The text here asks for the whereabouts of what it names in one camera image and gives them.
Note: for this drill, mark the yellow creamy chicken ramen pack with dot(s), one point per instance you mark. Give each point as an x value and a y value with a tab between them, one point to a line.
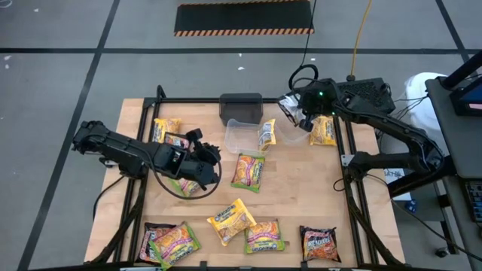
323	131
163	128
266	135
230	222

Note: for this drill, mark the black metal table frame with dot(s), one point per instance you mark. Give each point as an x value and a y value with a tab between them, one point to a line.
188	100

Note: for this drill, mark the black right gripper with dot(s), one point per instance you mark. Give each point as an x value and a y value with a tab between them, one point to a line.
318	99

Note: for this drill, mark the black keyboard device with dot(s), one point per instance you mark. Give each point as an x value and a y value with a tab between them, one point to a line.
475	199

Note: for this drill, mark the black fire noodle ramen pack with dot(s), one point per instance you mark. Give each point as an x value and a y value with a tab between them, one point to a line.
319	244
145	248
176	141
290	109

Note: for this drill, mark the white paper sheet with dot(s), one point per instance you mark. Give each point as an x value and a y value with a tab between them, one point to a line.
395	177

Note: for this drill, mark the dark gray plastic bin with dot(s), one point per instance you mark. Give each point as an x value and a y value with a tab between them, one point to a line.
241	107

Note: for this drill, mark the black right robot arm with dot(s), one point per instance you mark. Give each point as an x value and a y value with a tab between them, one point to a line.
384	126

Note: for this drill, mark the white bag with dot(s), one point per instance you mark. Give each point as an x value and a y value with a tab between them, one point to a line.
418	94

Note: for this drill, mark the black hazard-striped floor mat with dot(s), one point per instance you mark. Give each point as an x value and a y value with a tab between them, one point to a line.
243	17

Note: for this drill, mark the black monitor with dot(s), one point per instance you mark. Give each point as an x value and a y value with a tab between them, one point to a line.
470	99

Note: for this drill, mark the gray desk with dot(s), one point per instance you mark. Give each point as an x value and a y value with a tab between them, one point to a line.
459	143

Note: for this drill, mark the black control box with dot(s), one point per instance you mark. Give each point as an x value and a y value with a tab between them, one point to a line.
371	88

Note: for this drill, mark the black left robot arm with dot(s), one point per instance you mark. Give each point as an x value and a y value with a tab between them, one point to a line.
124	150

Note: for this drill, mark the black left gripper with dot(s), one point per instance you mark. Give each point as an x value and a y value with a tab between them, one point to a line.
208	154

